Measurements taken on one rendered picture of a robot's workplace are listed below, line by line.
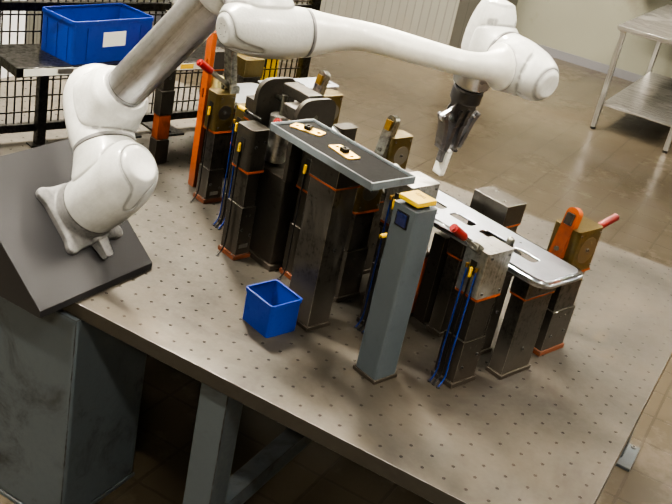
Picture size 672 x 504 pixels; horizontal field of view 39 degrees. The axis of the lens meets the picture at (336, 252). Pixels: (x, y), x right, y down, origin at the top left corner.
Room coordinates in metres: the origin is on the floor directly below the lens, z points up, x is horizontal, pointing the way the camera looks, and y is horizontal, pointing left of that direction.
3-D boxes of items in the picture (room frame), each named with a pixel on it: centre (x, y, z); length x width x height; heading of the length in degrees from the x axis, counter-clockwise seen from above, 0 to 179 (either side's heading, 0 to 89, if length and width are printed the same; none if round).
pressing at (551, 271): (2.50, -0.05, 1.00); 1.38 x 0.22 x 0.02; 46
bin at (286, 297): (2.05, 0.13, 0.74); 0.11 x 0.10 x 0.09; 46
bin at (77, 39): (2.88, 0.86, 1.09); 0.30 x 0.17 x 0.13; 146
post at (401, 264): (1.93, -0.15, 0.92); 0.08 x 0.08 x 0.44; 46
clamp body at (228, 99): (2.70, 0.44, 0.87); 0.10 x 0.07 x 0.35; 136
